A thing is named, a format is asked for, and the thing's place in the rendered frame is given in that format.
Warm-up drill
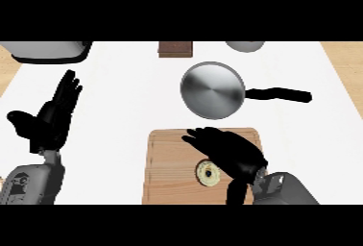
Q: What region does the grey appliance with black rim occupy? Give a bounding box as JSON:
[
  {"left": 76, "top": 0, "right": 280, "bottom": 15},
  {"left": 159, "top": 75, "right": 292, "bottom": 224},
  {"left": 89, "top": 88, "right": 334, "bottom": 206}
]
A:
[{"left": 8, "top": 41, "right": 92, "bottom": 64}]

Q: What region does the silver pan with black handle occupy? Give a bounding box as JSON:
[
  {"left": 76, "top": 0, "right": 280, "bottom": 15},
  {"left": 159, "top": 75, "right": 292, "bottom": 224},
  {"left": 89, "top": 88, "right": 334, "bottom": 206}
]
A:
[{"left": 178, "top": 61, "right": 314, "bottom": 121}]

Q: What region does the brown wooden block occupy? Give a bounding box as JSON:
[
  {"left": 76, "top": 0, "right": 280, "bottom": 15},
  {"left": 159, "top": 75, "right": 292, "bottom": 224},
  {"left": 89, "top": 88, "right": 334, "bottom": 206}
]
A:
[{"left": 157, "top": 41, "right": 194, "bottom": 59}]

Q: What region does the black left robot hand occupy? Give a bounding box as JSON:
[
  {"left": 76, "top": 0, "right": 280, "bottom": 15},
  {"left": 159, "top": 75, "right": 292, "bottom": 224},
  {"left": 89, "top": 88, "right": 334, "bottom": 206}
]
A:
[{"left": 5, "top": 69, "right": 85, "bottom": 155}]

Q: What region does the wooden cutting board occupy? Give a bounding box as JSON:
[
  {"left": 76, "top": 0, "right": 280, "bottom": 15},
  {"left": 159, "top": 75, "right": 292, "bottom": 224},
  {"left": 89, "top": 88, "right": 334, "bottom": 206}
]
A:
[{"left": 140, "top": 128, "right": 263, "bottom": 206}]

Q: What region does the grey round bowl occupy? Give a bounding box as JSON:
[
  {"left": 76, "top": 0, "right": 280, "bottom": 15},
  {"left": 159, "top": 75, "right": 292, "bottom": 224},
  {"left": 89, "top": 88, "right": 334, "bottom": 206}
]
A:
[{"left": 224, "top": 41, "right": 266, "bottom": 54}]

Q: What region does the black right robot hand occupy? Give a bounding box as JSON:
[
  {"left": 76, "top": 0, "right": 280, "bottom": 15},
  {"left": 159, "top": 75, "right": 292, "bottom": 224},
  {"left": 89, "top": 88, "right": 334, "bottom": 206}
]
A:
[{"left": 179, "top": 126, "right": 269, "bottom": 206}]

